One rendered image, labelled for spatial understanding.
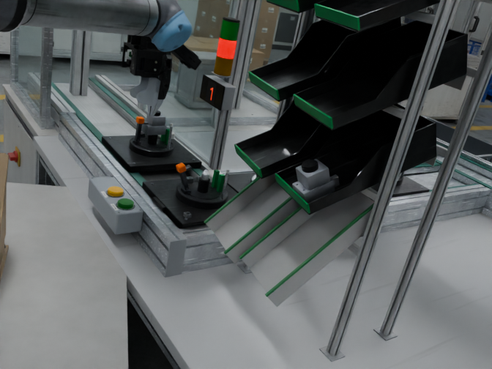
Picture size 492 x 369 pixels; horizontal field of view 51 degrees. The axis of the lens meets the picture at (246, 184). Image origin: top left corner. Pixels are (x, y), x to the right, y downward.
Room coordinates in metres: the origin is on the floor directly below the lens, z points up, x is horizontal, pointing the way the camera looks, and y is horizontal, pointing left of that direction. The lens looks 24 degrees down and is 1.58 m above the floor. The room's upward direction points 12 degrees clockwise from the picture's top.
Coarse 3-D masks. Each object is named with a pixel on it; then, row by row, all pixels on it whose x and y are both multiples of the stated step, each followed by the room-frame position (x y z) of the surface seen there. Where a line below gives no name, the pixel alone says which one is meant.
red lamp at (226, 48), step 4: (220, 40) 1.47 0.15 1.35; (224, 40) 1.46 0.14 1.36; (228, 40) 1.46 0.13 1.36; (220, 44) 1.46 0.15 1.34; (224, 44) 1.46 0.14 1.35; (228, 44) 1.46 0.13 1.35; (232, 44) 1.46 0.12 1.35; (220, 48) 1.46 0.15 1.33; (224, 48) 1.46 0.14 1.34; (228, 48) 1.46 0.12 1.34; (232, 48) 1.46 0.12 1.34; (220, 52) 1.46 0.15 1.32; (224, 52) 1.46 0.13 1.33; (228, 52) 1.46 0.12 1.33; (232, 52) 1.47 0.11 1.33; (220, 56) 1.46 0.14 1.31; (224, 56) 1.46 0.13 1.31; (228, 56) 1.46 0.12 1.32; (232, 56) 1.47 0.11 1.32
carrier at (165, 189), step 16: (208, 176) 1.25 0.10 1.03; (224, 176) 1.27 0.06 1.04; (160, 192) 1.23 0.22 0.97; (176, 192) 1.23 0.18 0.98; (192, 192) 1.23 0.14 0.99; (208, 192) 1.25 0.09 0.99; (224, 192) 1.23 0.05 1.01; (176, 208) 1.16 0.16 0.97; (192, 208) 1.18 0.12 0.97; (208, 208) 1.19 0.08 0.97; (176, 224) 1.11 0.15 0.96; (192, 224) 1.11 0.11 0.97
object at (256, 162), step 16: (288, 112) 1.11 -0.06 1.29; (304, 112) 1.13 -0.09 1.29; (272, 128) 1.09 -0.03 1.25; (288, 128) 1.11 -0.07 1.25; (304, 128) 1.12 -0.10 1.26; (320, 128) 1.00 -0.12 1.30; (240, 144) 1.06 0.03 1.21; (256, 144) 1.08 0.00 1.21; (272, 144) 1.07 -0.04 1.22; (288, 144) 1.06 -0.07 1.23; (304, 144) 0.99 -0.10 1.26; (320, 144) 1.00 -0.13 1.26; (256, 160) 1.01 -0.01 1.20; (272, 160) 1.00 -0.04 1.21; (288, 160) 0.97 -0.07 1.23
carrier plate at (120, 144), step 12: (108, 144) 1.49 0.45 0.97; (120, 144) 1.51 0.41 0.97; (180, 144) 1.62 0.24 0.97; (120, 156) 1.42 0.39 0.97; (132, 156) 1.43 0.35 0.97; (144, 156) 1.45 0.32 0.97; (168, 156) 1.49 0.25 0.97; (180, 156) 1.51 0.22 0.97; (192, 156) 1.53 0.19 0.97; (132, 168) 1.36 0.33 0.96; (144, 168) 1.39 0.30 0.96; (156, 168) 1.41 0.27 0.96; (168, 168) 1.44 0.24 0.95
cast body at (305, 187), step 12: (300, 168) 0.87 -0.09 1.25; (312, 168) 0.85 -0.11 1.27; (324, 168) 0.86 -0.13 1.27; (300, 180) 0.87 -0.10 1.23; (312, 180) 0.85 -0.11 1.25; (324, 180) 0.86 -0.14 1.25; (336, 180) 0.89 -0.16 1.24; (300, 192) 0.85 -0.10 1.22; (312, 192) 0.85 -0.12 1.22; (324, 192) 0.86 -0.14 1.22
